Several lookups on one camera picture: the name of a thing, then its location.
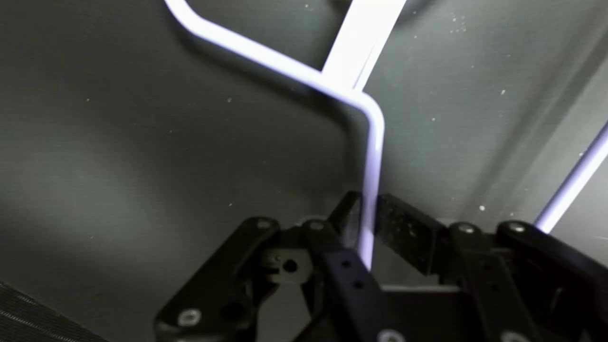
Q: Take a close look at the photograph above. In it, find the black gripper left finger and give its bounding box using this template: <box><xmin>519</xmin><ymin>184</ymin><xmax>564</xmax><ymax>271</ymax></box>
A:
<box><xmin>154</xmin><ymin>191</ymin><xmax>407</xmax><ymax>342</ymax></box>

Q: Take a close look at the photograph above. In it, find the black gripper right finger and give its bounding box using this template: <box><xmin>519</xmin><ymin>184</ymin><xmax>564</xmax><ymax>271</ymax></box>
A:
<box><xmin>374</xmin><ymin>193</ymin><xmax>608</xmax><ymax>342</ymax></box>

